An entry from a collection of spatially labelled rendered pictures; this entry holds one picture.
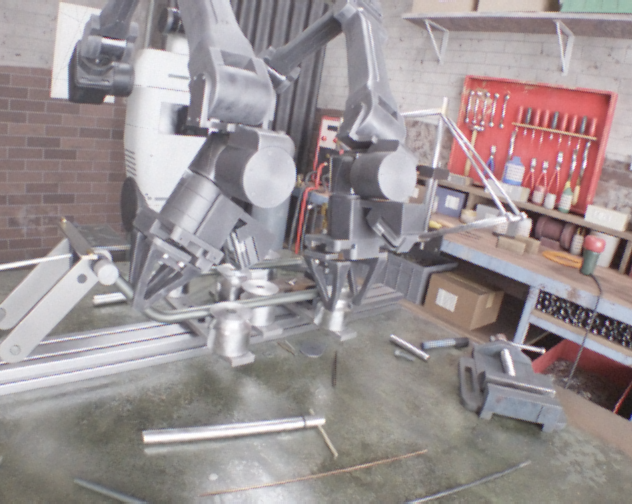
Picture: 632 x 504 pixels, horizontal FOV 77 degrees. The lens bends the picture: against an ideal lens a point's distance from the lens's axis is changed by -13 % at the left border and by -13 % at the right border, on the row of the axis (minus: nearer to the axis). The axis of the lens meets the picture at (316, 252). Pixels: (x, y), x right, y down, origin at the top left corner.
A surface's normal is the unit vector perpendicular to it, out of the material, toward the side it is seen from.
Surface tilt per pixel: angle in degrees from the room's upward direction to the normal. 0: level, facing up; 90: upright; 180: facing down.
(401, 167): 80
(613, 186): 90
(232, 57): 134
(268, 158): 89
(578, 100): 90
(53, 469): 0
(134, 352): 90
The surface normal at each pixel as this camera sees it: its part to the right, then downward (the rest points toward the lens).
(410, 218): 0.67, 0.14
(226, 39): 0.56, -0.46
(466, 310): -0.77, 0.05
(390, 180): 0.49, 0.15
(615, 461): 0.16, -0.95
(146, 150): 0.08, 0.37
